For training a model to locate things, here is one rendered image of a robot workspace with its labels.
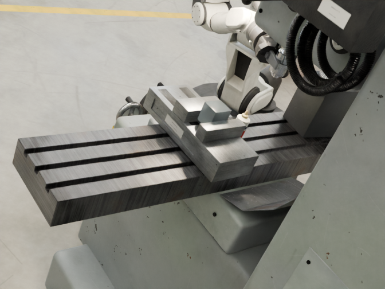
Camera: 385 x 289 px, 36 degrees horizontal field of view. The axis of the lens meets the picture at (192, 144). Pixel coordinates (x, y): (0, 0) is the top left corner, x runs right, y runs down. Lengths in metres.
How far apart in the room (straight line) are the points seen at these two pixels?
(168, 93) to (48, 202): 0.54
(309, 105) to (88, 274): 1.00
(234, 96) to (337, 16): 1.54
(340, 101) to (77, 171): 0.92
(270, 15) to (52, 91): 2.14
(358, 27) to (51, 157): 0.78
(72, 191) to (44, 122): 1.89
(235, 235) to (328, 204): 0.40
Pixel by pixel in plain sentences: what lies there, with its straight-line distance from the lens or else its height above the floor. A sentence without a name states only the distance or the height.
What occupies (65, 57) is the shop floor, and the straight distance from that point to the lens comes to 3.92.
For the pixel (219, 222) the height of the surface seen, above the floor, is 0.82.
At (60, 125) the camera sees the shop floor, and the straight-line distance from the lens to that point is 3.28.
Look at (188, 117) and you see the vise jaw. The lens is 1.63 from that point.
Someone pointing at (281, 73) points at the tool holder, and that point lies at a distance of 1.69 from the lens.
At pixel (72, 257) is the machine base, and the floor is 0.20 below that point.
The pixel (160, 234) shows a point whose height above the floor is 0.58.
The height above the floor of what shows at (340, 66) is 1.39.
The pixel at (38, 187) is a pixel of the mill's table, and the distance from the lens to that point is 1.44.
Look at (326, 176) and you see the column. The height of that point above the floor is 1.21.
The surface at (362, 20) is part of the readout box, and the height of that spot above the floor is 1.58.
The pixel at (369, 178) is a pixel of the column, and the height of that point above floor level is 1.28.
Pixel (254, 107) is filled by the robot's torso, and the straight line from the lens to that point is 2.64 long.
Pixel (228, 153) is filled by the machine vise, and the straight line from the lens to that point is 1.59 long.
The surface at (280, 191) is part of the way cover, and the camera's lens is 1.80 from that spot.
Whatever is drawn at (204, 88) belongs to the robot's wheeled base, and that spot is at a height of 0.57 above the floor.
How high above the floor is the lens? 1.86
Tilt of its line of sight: 32 degrees down
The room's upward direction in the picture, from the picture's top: 23 degrees clockwise
